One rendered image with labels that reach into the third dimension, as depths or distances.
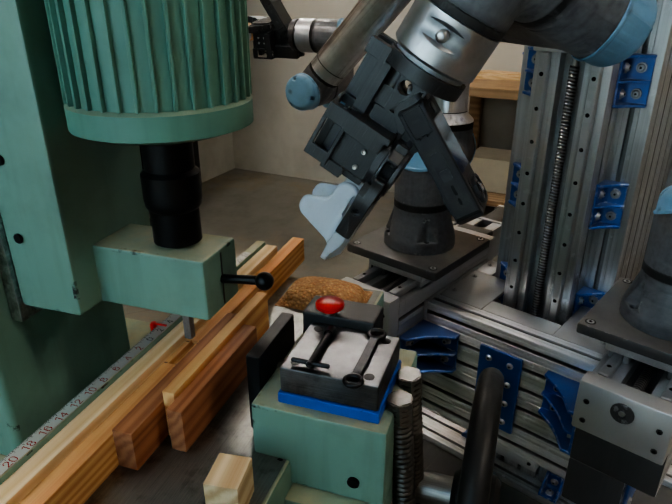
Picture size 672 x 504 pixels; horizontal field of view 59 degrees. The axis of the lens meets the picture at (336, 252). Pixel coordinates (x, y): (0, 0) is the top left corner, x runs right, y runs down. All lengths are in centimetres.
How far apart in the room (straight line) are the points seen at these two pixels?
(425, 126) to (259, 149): 409
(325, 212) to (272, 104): 389
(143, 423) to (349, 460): 20
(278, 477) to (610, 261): 85
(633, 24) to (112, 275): 55
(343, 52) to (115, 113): 75
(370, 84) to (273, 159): 402
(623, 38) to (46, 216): 55
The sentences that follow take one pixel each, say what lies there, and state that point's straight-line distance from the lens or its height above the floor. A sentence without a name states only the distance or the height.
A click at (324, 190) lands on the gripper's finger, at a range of 59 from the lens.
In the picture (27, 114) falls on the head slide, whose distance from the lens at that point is 63.
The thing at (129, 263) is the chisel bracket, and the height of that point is 105.
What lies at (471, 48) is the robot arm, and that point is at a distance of 48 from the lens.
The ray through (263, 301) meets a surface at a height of 95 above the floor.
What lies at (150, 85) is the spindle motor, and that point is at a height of 125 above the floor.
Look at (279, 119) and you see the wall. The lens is 442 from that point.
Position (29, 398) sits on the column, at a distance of 81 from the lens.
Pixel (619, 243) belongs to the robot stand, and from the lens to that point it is 125.
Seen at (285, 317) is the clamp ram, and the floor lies 99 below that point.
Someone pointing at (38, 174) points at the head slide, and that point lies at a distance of 64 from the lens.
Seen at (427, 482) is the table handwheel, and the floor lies 83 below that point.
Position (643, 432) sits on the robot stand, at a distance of 101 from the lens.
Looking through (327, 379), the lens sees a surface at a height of 100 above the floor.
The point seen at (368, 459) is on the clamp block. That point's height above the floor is 93.
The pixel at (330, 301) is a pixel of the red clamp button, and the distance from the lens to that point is 61.
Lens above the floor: 133
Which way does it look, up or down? 25 degrees down
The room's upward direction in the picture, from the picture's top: straight up
